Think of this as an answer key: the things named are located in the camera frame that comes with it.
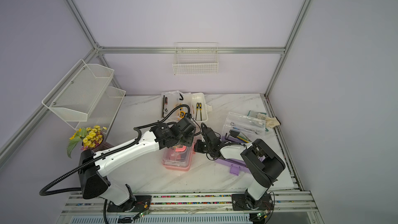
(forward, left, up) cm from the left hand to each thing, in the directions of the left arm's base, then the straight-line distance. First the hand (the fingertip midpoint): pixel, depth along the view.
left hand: (187, 138), depth 78 cm
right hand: (+2, -3, -16) cm, 16 cm away
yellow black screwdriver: (+37, -4, -17) cm, 41 cm away
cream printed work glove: (+21, -53, -15) cm, 59 cm away
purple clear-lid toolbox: (+11, -32, -8) cm, 34 cm away
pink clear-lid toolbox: (-6, +5, -10) cm, 13 cm away
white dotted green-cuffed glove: (+24, -42, -12) cm, 49 cm away
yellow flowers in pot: (-4, +43, +8) cm, 44 cm away
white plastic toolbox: (+39, -3, -16) cm, 42 cm away
